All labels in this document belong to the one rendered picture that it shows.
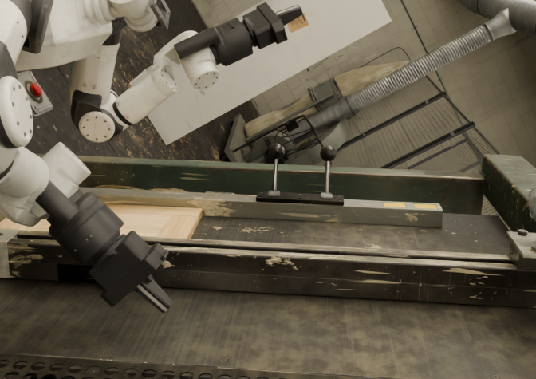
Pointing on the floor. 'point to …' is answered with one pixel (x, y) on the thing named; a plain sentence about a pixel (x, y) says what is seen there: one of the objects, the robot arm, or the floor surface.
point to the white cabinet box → (375, 5)
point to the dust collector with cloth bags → (305, 120)
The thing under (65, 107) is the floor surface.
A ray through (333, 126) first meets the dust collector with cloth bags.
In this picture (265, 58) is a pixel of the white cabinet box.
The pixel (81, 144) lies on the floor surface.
